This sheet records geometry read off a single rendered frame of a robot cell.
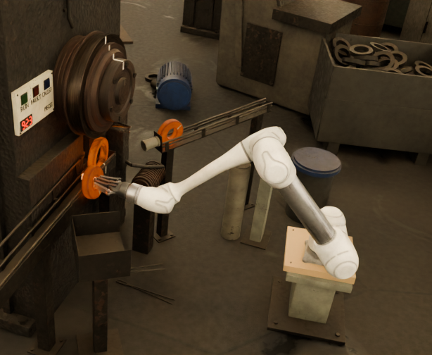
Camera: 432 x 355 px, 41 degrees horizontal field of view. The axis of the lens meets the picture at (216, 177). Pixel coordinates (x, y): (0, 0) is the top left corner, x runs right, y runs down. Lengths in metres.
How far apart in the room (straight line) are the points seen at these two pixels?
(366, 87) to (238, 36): 1.38
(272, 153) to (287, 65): 2.88
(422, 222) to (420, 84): 1.04
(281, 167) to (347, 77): 2.20
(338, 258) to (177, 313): 0.93
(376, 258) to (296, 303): 0.83
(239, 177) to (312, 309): 0.84
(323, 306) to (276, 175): 0.99
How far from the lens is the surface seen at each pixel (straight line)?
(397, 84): 4.48
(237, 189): 3.32
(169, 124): 3.09
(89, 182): 2.63
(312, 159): 3.66
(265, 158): 2.28
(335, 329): 3.13
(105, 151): 2.86
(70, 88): 2.45
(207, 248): 3.46
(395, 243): 3.88
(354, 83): 4.41
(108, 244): 2.50
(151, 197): 2.54
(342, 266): 2.60
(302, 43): 5.01
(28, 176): 2.45
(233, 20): 5.27
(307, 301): 3.03
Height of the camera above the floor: 2.20
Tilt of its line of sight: 32 degrees down
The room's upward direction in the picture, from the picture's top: 7 degrees clockwise
